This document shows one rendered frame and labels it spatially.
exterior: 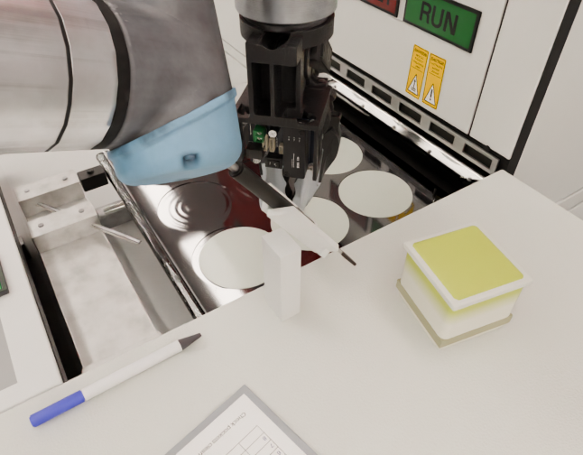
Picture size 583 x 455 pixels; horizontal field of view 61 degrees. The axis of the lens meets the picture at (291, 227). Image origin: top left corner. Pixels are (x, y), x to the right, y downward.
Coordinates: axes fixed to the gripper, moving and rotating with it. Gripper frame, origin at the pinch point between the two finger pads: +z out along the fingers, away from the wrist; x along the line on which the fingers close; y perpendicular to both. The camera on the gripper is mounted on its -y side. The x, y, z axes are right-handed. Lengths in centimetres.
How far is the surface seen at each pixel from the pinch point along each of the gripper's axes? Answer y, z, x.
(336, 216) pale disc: -8.7, 9.3, 4.0
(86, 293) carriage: 8.5, 11.3, -22.6
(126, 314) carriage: 10.2, 11.3, -16.7
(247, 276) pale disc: 3.7, 9.2, -4.4
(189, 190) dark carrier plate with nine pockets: -9.8, 9.4, -16.5
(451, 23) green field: -23.3, -10.7, 14.4
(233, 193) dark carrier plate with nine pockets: -10.2, 9.3, -10.4
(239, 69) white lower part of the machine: -65, 19, -26
